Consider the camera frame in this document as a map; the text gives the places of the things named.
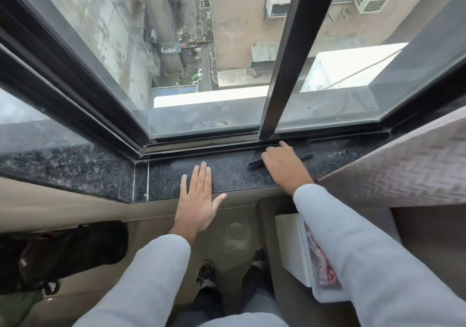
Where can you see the person's right hand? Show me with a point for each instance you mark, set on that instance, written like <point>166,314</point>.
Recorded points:
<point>287,170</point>

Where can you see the person's left hand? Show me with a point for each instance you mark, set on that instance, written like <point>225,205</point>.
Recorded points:
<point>194,206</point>

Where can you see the person's right thumb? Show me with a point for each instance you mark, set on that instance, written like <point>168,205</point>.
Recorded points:
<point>266,159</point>

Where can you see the person's left middle finger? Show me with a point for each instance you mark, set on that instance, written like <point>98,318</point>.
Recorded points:
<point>201,179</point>

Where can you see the person's left thumb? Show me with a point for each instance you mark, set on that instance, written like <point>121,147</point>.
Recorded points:
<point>219,202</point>

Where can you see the person's left little finger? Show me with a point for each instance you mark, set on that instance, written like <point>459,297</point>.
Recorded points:
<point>184,186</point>

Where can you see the black hand tool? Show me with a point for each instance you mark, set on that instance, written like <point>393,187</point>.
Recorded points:
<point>255,162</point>

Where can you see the person's left forearm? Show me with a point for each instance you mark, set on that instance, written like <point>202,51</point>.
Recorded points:
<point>142,283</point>

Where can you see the person's right forearm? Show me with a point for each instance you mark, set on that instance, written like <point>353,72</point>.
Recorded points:
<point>367,257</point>

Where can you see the person's left shoe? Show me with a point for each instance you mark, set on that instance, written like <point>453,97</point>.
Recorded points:
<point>205,274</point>

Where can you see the person's shoe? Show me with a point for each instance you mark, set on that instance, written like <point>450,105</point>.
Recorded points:
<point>205,274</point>
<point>255,268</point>

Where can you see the person's right shoe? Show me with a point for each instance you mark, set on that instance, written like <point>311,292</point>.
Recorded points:
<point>255,268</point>

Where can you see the black granite windowsill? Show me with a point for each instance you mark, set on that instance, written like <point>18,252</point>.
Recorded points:
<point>109,170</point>

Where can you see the white box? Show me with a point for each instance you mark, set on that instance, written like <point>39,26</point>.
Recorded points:
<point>291,246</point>

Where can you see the person's dark trousers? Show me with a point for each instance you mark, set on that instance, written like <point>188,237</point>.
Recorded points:
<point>233,306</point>

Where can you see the red and white packet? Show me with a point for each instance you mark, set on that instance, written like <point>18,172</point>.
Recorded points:
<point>322,264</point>

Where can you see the black bag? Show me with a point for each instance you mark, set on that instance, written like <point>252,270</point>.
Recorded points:
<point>62,254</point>

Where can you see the beige building outside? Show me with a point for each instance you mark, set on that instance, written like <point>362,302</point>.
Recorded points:
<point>240,20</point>

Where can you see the beige textured curtain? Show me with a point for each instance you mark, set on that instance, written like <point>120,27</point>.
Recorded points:
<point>407,166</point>

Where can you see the black window frame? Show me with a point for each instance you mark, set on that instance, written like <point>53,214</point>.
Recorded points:
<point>291,64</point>

